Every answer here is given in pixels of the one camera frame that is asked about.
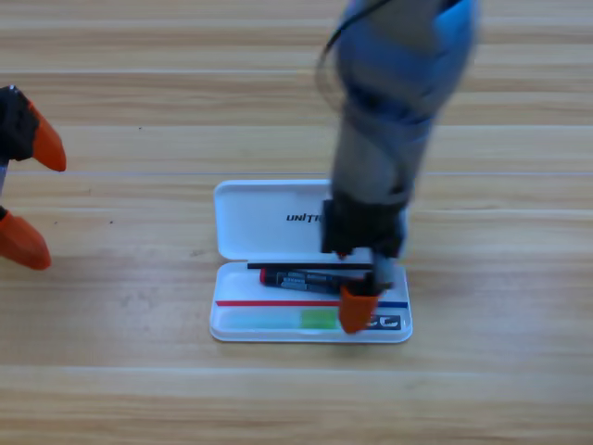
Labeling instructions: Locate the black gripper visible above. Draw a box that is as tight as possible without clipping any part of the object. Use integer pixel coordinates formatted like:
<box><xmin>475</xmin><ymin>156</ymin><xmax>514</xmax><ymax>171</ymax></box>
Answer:
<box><xmin>321</xmin><ymin>187</ymin><xmax>410</xmax><ymax>335</ymax></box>
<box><xmin>0</xmin><ymin>85</ymin><xmax>68</xmax><ymax>272</ymax></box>

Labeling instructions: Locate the black red marker pen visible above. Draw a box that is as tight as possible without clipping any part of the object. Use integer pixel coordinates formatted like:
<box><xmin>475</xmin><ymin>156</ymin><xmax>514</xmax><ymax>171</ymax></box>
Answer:
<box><xmin>258</xmin><ymin>266</ymin><xmax>372</xmax><ymax>298</ymax></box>

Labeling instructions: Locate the green white glue stick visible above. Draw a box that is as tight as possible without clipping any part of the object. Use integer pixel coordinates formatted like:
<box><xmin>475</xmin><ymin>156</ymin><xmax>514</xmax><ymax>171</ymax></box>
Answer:
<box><xmin>221</xmin><ymin>309</ymin><xmax>344</xmax><ymax>331</ymax></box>

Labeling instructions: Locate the black eraser white print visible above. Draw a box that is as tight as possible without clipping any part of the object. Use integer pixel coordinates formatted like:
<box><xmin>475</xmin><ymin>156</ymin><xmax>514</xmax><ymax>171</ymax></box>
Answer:
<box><xmin>365</xmin><ymin>313</ymin><xmax>402</xmax><ymax>332</ymax></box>

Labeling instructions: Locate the white Unitree pencil case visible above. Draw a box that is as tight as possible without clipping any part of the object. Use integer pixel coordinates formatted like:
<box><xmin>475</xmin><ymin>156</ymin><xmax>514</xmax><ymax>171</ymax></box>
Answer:
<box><xmin>208</xmin><ymin>179</ymin><xmax>414</xmax><ymax>345</ymax></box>

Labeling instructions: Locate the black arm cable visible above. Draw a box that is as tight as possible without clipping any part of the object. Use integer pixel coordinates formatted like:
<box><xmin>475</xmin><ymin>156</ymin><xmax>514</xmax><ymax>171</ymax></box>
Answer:
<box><xmin>316</xmin><ymin>0</ymin><xmax>395</xmax><ymax>117</ymax></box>

